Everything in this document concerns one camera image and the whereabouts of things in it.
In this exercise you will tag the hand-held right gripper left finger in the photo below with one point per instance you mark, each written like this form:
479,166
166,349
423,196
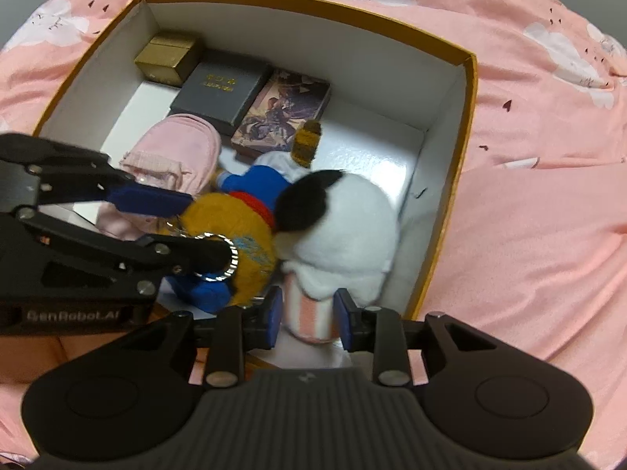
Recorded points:
272,314

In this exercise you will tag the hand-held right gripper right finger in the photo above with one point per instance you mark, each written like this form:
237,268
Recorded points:
343,318

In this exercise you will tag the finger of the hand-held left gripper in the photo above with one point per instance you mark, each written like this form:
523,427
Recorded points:
147,198
196,254

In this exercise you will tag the orange plush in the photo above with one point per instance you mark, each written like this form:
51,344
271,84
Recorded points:
230,215

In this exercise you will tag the pink fabric pouch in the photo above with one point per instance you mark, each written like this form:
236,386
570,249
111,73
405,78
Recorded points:
176,142

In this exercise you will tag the white plush with black ear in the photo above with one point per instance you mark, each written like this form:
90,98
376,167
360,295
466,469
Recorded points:
352,235

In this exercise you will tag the dark grey box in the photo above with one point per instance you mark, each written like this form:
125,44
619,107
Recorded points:
220,93

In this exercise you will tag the illustrated card box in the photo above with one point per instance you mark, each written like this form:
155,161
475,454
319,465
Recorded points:
279,112

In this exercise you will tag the orange cardboard box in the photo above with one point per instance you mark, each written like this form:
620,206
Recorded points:
343,58

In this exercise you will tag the small gold box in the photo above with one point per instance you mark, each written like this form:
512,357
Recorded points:
166,58

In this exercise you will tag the pink printed blanket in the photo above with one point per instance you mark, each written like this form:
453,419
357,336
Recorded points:
539,230

